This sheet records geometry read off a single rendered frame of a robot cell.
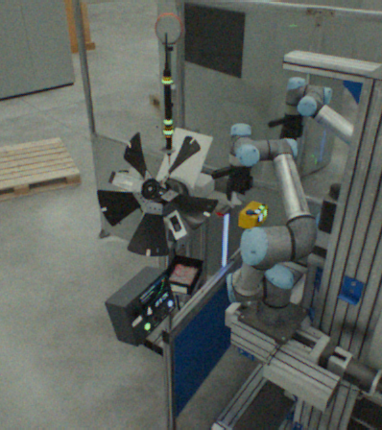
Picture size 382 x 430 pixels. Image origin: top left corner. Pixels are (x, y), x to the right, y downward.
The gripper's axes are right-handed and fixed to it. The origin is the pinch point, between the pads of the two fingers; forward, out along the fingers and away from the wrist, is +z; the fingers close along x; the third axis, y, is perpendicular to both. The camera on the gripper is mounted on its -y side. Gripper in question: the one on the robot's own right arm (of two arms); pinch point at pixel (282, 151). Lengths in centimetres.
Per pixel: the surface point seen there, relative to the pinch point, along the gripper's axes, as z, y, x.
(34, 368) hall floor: 148, -115, -89
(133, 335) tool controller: 35, -8, -108
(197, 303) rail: 63, -12, -57
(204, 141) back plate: 15, -55, 16
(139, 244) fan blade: 50, -55, -47
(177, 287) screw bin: 64, -28, -52
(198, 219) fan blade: 33, -28, -31
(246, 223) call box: 45.9, -14.6, -3.6
